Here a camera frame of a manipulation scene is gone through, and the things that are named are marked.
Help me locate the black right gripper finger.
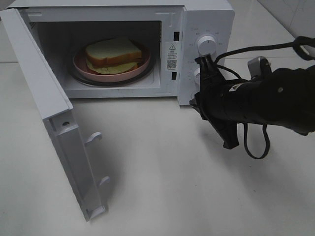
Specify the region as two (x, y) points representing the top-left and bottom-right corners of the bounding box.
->
(194, 54), (221, 84)

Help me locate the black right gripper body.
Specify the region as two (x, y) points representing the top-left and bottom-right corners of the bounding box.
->
(189, 79), (240, 149)

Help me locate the white microwave knob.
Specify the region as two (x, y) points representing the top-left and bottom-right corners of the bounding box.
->
(197, 35), (217, 56)
(193, 68), (200, 85)

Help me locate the white bread sandwich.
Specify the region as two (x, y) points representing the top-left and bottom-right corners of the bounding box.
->
(85, 37), (142, 75)

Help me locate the pink round plate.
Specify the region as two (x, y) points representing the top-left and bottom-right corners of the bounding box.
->
(73, 40), (154, 74)

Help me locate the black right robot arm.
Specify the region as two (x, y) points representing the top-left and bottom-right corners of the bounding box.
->
(189, 55), (315, 149)

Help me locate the white microwave oven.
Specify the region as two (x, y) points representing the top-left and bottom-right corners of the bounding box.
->
(6, 0), (234, 105)

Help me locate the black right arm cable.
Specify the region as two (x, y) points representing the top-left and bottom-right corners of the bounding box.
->
(214, 35), (315, 159)

